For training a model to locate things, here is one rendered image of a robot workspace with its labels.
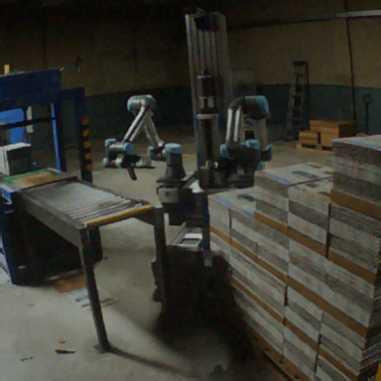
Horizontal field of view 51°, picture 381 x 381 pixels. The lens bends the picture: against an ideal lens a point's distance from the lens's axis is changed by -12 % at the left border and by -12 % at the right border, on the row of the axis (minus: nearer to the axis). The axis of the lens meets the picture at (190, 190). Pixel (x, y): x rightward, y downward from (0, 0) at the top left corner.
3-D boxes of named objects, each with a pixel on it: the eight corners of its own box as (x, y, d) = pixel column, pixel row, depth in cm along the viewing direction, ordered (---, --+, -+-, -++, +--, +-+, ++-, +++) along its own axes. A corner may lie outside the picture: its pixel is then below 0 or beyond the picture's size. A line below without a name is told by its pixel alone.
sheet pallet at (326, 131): (361, 149, 840) (361, 122, 826) (342, 155, 791) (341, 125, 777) (317, 143, 933) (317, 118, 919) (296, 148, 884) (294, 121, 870)
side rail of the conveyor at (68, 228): (90, 247, 232) (86, 226, 229) (81, 250, 228) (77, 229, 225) (22, 202, 334) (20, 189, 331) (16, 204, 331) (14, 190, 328)
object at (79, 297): (118, 301, 310) (118, 300, 310) (85, 313, 294) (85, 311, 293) (95, 285, 339) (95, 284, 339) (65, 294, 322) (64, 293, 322)
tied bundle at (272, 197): (314, 205, 225) (314, 163, 219) (348, 219, 199) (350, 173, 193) (254, 220, 212) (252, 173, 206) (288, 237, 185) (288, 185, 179)
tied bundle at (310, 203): (350, 220, 197) (351, 174, 192) (389, 237, 171) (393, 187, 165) (287, 237, 185) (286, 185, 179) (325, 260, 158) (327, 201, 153)
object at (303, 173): (314, 164, 219) (314, 162, 218) (348, 174, 193) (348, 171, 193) (253, 174, 205) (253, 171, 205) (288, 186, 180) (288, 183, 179)
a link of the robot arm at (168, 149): (176, 165, 312) (174, 146, 308) (161, 164, 320) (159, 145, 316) (186, 162, 321) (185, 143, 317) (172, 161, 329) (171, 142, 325)
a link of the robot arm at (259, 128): (252, 153, 311) (243, 92, 270) (273, 153, 307) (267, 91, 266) (252, 165, 303) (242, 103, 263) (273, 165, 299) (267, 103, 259)
